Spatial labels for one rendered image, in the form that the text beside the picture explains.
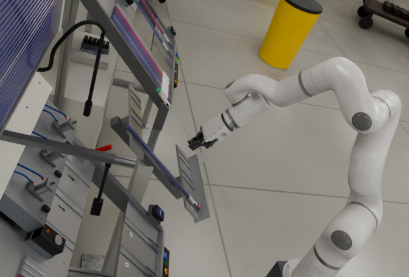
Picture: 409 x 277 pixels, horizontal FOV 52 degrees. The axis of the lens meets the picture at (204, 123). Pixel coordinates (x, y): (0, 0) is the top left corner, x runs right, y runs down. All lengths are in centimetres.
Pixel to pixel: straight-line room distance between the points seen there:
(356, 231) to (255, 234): 142
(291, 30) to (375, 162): 324
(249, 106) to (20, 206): 84
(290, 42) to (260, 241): 241
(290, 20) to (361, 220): 323
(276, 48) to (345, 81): 331
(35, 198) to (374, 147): 93
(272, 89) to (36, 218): 82
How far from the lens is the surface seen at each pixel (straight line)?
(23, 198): 100
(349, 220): 140
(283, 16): 446
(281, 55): 460
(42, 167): 108
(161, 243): 154
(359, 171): 135
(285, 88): 138
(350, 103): 124
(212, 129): 154
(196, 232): 258
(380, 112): 123
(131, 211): 146
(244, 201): 289
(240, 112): 150
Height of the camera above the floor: 195
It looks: 35 degrees down
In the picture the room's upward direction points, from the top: 23 degrees clockwise
